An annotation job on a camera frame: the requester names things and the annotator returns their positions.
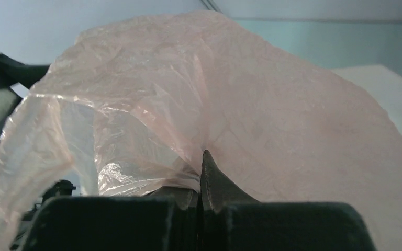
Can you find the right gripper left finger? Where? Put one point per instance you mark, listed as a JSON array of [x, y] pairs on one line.
[[163, 220]]

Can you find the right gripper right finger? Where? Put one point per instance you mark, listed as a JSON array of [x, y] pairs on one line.
[[233, 220]]

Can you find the pink plastic trash bag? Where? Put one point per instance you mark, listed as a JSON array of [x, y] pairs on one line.
[[133, 105]]

